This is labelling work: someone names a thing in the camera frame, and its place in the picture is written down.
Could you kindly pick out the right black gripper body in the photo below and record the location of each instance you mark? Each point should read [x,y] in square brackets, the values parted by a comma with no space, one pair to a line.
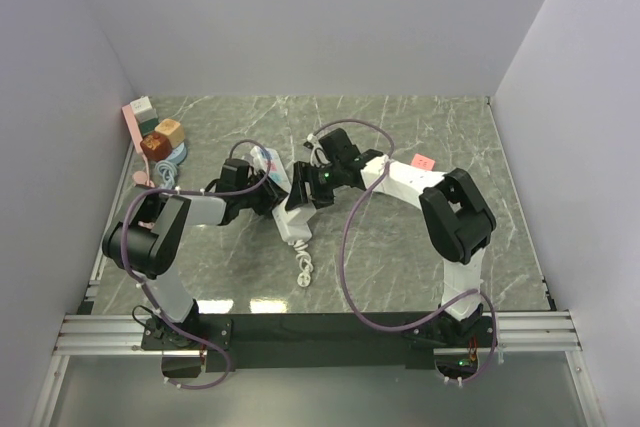
[323,179]

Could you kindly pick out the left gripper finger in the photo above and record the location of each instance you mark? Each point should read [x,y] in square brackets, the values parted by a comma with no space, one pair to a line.
[270,194]
[263,207]

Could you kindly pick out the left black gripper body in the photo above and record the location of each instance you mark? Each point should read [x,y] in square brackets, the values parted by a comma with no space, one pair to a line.
[258,194]

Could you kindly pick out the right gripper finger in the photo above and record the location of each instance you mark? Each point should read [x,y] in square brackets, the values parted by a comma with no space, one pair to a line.
[323,201]
[298,195]

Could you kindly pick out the white power strip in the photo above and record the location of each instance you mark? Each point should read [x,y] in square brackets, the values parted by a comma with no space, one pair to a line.
[291,234]

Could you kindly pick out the pink cube plug adapter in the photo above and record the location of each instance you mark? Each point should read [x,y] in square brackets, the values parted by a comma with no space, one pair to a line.
[423,162]

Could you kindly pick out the tan wooden cube adapter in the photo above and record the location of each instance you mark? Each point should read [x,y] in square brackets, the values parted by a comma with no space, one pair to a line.
[172,130]

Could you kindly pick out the brown wooden cube adapter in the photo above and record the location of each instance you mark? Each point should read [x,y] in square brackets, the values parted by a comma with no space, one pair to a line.
[156,146]

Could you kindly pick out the white cube plug adapter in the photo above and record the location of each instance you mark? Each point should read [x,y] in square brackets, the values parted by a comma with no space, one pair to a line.
[299,215]

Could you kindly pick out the light blue round adapter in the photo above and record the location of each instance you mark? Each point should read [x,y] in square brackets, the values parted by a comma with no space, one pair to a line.
[178,154]

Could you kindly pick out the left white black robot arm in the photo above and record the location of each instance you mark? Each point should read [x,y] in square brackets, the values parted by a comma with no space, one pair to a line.
[144,237]

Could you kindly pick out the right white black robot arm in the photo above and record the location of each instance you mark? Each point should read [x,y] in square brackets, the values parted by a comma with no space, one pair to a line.
[459,223]

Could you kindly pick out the dark green cube adapter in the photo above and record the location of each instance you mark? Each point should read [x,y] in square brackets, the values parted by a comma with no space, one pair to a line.
[148,126]

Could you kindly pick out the white cube adapter on pink strip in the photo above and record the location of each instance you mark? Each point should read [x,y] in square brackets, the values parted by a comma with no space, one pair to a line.
[142,109]

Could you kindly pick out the pink power strip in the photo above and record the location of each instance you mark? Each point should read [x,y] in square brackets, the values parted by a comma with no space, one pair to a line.
[133,128]

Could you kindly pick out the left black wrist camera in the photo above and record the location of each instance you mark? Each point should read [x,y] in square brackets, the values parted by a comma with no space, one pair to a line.
[235,176]

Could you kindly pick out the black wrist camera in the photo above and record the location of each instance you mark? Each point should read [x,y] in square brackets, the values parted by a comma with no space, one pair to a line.
[338,149]
[235,176]

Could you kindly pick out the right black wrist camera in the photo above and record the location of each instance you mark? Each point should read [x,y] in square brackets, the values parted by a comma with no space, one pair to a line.
[338,149]

